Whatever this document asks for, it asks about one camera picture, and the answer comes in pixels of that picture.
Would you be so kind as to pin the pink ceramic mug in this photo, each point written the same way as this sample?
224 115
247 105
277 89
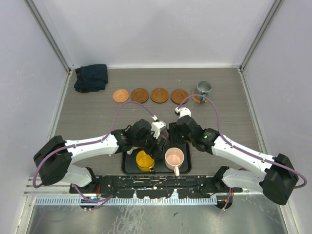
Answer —
174 158

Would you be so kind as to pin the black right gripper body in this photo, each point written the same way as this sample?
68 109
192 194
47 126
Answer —
181 139

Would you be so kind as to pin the white slotted cable duct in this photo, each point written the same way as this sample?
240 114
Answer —
77 200

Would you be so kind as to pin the dark blue folded cloth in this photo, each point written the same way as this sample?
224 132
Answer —
91 78

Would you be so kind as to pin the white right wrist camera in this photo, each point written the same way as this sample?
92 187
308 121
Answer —
182 111

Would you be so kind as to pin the woven rattan coaster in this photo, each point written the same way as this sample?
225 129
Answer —
197 99
120 95

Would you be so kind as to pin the white ceramic mug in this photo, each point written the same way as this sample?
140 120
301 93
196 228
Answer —
129 152

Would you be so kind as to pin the black plastic tray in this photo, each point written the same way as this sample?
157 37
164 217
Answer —
129 166

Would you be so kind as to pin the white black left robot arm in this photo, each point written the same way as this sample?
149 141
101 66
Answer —
55 161

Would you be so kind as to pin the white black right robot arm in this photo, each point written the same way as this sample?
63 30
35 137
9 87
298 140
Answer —
274 176

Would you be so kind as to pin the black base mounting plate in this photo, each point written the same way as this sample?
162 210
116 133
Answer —
157 186

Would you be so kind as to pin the yellow mug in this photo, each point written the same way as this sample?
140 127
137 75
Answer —
145 162

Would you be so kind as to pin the brown wooden coaster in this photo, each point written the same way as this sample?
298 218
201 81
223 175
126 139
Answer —
140 95
159 95
178 95

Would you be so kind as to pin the purple glass cup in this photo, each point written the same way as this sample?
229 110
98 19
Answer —
164 135

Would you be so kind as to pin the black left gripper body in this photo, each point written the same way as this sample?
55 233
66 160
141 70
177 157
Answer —
148 143

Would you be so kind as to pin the grey ceramic mug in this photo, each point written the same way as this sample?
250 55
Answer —
203 89

